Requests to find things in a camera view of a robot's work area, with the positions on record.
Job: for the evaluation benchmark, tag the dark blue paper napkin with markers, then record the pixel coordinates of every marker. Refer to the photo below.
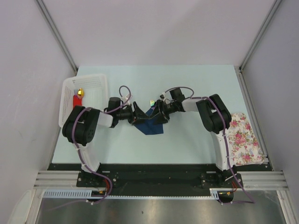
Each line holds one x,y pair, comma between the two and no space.
148,127

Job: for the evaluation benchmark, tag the red rolled napkin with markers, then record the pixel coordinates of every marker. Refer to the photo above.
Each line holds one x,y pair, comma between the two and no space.
76,101

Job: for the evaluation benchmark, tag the white slotted cable duct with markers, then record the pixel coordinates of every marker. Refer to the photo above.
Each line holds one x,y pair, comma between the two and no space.
67,193

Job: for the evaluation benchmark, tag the aluminium frame rail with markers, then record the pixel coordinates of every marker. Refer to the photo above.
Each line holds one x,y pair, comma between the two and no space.
264,180

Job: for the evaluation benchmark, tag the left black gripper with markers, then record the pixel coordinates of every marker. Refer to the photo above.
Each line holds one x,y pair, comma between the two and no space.
138,113

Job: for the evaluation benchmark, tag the white plastic basket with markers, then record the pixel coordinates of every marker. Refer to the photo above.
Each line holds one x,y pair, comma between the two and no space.
88,91

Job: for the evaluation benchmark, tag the gold metal spoon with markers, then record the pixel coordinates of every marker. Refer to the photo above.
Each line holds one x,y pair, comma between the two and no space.
80,93

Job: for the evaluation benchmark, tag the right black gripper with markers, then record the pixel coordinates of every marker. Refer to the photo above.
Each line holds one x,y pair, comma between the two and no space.
159,105

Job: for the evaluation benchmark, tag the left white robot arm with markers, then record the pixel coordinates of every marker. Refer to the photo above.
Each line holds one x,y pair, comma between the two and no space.
80,127

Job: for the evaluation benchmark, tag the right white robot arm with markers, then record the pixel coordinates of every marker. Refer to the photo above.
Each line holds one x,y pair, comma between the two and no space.
213,113

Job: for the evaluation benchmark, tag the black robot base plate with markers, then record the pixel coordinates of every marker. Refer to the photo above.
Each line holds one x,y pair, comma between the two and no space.
153,180

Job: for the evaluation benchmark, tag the floral plastic tray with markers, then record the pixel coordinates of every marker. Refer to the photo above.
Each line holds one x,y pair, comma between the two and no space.
244,147

